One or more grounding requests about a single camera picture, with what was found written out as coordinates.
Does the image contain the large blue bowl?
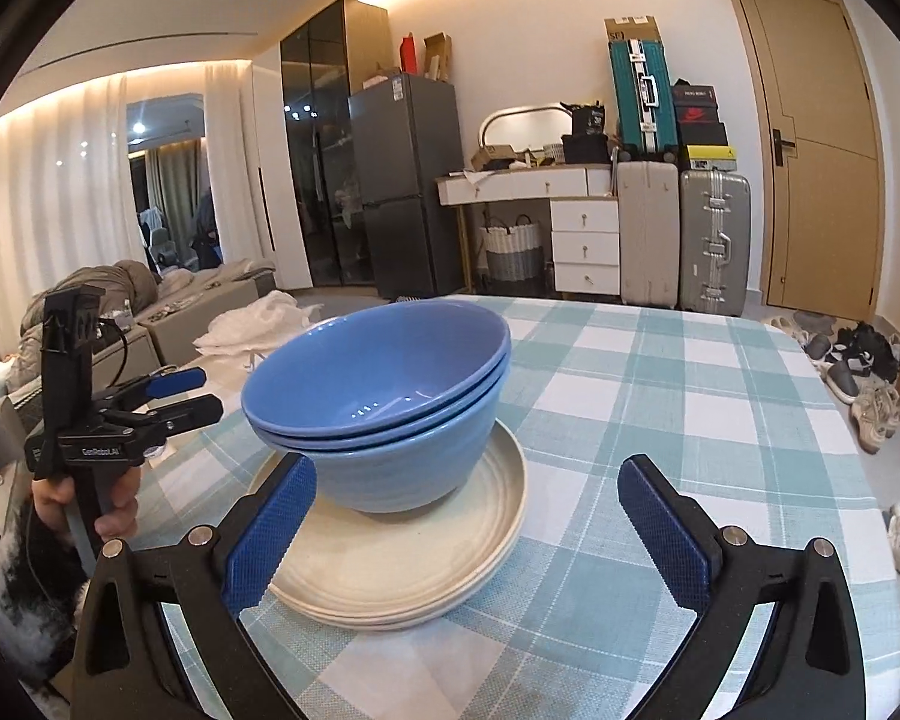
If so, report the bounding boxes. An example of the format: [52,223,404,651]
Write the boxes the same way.
[242,299,512,439]

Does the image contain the white dressing table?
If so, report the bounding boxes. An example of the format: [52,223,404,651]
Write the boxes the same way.
[433,164,618,295]

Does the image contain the black bag on dresser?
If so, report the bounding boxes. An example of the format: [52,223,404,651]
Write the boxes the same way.
[560,103,610,164]

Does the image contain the dark grey refrigerator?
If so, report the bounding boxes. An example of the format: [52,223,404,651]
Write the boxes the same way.
[349,73,463,299]

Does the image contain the grey sofa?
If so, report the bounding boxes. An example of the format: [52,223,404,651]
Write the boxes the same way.
[0,260,276,527]

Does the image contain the wooden door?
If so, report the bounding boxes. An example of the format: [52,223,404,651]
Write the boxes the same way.
[731,0,884,320]

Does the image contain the large cream speckled plate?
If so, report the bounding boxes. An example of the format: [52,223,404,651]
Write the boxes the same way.
[269,422,528,631]

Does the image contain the white plastic bag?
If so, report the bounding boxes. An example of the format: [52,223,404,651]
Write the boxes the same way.
[193,291,323,358]

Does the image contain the woven laundry basket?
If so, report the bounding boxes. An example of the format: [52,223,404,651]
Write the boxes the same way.
[481,215,544,284]

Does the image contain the white drawer unit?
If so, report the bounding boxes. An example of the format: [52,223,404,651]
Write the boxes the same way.
[549,199,621,298]

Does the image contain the stacked shoe boxes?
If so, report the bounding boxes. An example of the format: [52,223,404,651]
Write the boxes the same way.
[671,78,736,171]

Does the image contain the oval mirror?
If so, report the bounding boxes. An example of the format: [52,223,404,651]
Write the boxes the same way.
[478,103,572,153]

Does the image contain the cream plate underneath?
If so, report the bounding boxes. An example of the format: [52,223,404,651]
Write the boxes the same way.
[268,539,518,632]

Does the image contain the black glass cabinet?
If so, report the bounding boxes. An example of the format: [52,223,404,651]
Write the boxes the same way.
[279,0,380,288]

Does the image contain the beige suitcase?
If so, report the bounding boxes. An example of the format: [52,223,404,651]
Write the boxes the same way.
[616,161,679,309]

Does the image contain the beige sneaker pair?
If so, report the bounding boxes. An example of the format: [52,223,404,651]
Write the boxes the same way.
[850,383,900,454]

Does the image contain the green plaid tablecloth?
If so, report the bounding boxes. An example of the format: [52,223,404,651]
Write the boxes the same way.
[129,292,900,720]

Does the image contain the beige slippers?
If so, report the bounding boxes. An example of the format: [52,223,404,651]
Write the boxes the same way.
[763,314,811,348]

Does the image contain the silver aluminium suitcase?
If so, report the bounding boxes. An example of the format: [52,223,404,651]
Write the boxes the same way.
[679,169,751,317]

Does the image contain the teal suitcase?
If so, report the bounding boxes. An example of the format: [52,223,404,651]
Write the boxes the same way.
[608,39,679,163]

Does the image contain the person's left hand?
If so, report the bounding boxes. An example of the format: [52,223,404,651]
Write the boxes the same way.
[30,463,143,542]

